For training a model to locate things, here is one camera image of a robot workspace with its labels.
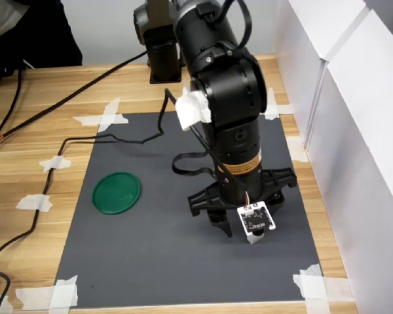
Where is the dark grey mat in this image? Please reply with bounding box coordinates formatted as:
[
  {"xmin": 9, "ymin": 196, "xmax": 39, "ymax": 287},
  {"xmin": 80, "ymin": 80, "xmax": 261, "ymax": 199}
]
[{"xmin": 54, "ymin": 111, "xmax": 325, "ymax": 309}]

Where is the black camera cable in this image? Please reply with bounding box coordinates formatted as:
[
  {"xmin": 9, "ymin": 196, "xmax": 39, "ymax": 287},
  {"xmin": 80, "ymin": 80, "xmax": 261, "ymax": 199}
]
[{"xmin": 0, "ymin": 87, "xmax": 250, "ymax": 268}]

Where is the thick black base cable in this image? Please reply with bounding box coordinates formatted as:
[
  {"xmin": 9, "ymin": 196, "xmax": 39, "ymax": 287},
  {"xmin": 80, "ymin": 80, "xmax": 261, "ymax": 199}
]
[{"xmin": 0, "ymin": 50, "xmax": 149, "ymax": 161}]

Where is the small white plastic terminal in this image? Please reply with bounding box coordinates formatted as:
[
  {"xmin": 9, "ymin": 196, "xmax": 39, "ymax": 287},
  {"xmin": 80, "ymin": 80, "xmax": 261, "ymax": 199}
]
[{"xmin": 247, "ymin": 232, "xmax": 265, "ymax": 246}]

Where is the white tape piece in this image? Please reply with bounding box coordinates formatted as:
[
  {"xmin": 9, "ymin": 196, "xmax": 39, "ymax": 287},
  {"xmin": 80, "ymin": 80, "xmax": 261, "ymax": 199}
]
[
  {"xmin": 15, "ymin": 193, "xmax": 53, "ymax": 213},
  {"xmin": 71, "ymin": 97, "xmax": 130, "ymax": 133},
  {"xmin": 292, "ymin": 263, "xmax": 355, "ymax": 314},
  {"xmin": 263, "ymin": 87, "xmax": 299, "ymax": 122},
  {"xmin": 285, "ymin": 136, "xmax": 310, "ymax": 164},
  {"xmin": 39, "ymin": 155, "xmax": 72, "ymax": 173},
  {"xmin": 14, "ymin": 274, "xmax": 79, "ymax": 311}
]

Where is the white partition panel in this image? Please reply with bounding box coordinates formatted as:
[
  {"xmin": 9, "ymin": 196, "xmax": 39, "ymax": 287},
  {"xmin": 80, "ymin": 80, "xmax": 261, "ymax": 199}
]
[
  {"xmin": 305, "ymin": 8, "xmax": 393, "ymax": 314},
  {"xmin": 271, "ymin": 0, "xmax": 371, "ymax": 151}
]

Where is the person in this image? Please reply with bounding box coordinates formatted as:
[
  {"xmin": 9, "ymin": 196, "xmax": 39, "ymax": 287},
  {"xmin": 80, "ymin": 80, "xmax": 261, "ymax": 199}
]
[{"xmin": 0, "ymin": 0, "xmax": 83, "ymax": 70}]

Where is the thin black cable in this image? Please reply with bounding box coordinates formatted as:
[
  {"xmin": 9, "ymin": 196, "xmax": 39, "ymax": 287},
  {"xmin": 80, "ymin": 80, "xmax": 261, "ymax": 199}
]
[{"xmin": 0, "ymin": 67, "xmax": 24, "ymax": 140}]

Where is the round green lid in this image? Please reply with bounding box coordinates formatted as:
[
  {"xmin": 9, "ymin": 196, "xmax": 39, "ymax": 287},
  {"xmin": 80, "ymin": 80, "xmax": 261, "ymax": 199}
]
[{"xmin": 91, "ymin": 171, "xmax": 142, "ymax": 216}]

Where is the white paper wad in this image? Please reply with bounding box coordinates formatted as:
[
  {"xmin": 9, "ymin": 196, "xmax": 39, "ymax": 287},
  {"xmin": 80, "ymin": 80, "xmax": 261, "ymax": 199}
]
[{"xmin": 175, "ymin": 81, "xmax": 214, "ymax": 132}]

